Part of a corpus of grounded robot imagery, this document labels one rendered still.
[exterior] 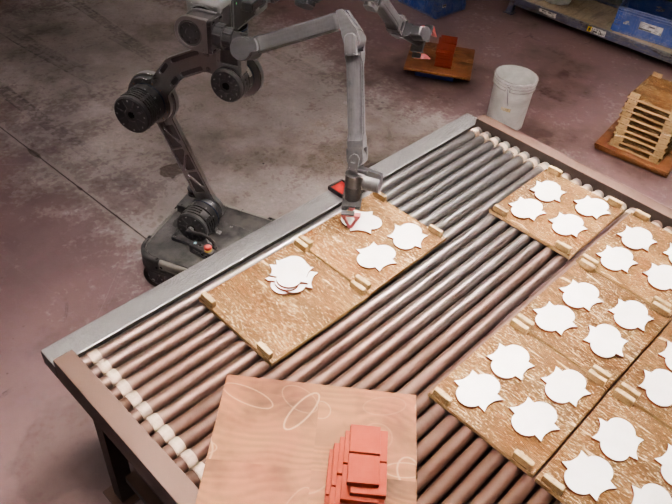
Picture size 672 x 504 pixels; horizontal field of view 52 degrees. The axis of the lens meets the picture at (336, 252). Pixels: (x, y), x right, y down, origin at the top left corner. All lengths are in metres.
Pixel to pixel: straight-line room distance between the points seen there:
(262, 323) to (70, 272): 1.79
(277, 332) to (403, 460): 0.59
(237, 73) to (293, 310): 1.08
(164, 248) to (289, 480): 1.94
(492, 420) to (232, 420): 0.71
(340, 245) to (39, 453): 1.50
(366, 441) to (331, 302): 0.73
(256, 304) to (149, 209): 1.97
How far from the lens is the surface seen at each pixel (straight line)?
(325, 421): 1.77
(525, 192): 2.79
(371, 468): 1.52
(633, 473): 2.04
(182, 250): 3.39
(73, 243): 3.89
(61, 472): 3.01
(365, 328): 2.14
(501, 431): 1.97
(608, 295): 2.46
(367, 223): 2.46
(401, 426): 1.79
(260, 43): 2.40
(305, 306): 2.16
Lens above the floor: 2.51
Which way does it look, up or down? 42 degrees down
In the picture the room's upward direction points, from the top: 6 degrees clockwise
